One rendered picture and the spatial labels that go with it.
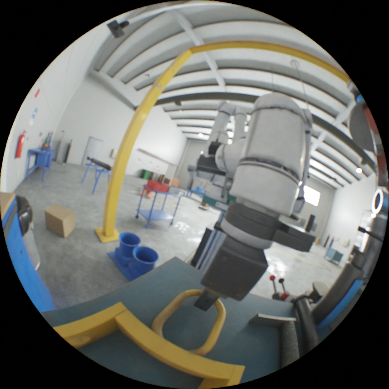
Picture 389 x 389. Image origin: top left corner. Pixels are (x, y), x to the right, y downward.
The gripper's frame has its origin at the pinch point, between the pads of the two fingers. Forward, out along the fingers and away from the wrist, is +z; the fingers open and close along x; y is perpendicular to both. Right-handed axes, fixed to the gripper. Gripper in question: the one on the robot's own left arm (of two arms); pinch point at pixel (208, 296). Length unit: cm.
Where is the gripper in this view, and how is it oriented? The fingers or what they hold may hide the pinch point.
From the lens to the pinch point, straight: 23.3
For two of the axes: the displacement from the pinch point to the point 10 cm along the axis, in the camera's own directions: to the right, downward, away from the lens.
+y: -8.5, -3.4, 4.1
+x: -4.1, -0.6, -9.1
